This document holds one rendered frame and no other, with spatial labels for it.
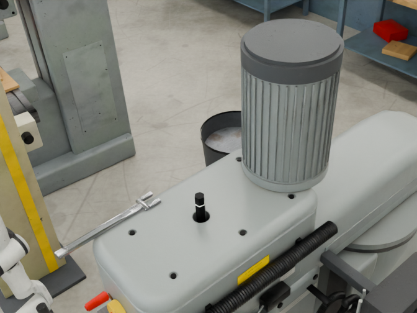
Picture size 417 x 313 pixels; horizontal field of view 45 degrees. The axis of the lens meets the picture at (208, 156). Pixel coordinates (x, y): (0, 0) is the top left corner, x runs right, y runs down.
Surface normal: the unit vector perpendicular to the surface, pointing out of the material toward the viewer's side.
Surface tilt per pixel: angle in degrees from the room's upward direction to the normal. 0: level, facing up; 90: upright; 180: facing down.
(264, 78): 90
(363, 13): 90
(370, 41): 0
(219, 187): 0
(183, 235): 0
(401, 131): 9
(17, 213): 90
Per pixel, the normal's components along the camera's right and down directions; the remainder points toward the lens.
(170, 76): -0.05, -0.77
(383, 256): 0.22, 0.62
